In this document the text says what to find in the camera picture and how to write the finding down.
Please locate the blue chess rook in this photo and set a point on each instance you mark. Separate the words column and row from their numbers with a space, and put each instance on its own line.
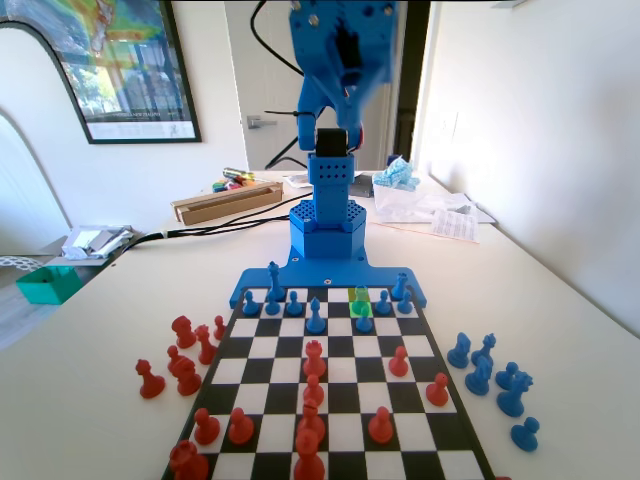
column 359, row 301
column 398, row 287

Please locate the red chess pawn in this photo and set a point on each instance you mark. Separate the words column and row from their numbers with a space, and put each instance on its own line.
column 206, row 429
column 381, row 427
column 314, row 390
column 398, row 364
column 218, row 330
column 149, row 383
column 438, row 392
column 241, row 429
column 173, row 358

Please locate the blue 3D-printed robot arm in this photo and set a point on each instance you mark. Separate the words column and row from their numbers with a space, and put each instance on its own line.
column 327, row 172

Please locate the blue chess pieces on board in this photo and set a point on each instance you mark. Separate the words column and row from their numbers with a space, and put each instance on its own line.
column 310, row 276

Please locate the blue chess pawn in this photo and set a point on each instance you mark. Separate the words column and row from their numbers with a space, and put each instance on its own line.
column 506, row 377
column 526, row 436
column 250, row 305
column 271, row 307
column 382, row 304
column 293, row 305
column 363, row 325
column 404, row 305

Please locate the red chess rook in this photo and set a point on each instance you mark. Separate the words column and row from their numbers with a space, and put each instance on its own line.
column 189, row 462
column 315, row 360

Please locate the red chess queen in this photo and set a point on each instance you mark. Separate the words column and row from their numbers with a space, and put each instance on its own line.
column 204, row 348

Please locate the blue chess knight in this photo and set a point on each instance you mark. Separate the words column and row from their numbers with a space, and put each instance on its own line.
column 480, row 378
column 460, row 351

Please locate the red chess bishop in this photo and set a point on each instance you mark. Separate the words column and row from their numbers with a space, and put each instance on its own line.
column 311, row 417

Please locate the red chess king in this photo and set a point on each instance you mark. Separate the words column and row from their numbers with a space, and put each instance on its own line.
column 308, row 460

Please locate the white door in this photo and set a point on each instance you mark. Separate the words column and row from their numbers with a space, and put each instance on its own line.
column 237, row 75

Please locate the white paper sheet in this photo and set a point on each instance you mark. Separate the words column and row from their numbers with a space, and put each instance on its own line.
column 298, row 181

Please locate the grey metal plate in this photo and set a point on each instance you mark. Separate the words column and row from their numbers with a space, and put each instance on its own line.
column 362, row 187

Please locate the colourful marker set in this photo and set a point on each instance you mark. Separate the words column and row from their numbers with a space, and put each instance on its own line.
column 218, row 187

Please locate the long cardboard box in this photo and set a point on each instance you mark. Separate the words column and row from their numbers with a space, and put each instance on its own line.
column 225, row 205

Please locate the black framed map poster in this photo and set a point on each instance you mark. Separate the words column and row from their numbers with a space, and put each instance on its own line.
column 130, row 75

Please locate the printed paper sheet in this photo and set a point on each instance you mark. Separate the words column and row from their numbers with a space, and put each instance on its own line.
column 457, row 225

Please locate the white arched panel dark rim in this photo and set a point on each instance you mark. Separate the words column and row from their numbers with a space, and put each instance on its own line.
column 30, row 75

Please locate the silver white packaging pile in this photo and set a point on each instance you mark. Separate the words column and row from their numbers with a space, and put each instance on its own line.
column 97, row 240

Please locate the black and white chessboard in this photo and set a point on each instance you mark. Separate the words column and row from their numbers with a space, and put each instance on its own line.
column 345, row 350

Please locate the green plastic box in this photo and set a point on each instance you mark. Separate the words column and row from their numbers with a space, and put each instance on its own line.
column 46, row 286

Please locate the white dotted fabric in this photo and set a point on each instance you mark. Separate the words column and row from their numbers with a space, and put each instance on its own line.
column 15, row 262

